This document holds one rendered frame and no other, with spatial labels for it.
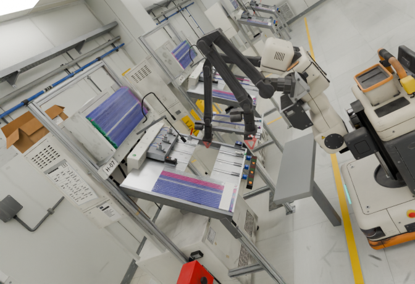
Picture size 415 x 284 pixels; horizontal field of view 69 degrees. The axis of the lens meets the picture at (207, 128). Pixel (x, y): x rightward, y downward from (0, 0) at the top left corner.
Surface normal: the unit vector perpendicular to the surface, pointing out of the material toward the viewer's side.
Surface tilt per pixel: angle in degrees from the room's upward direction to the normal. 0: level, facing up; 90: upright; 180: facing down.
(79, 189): 93
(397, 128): 90
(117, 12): 90
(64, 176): 88
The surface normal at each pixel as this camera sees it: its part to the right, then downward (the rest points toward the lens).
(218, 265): -0.23, 0.50
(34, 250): 0.77, -0.43
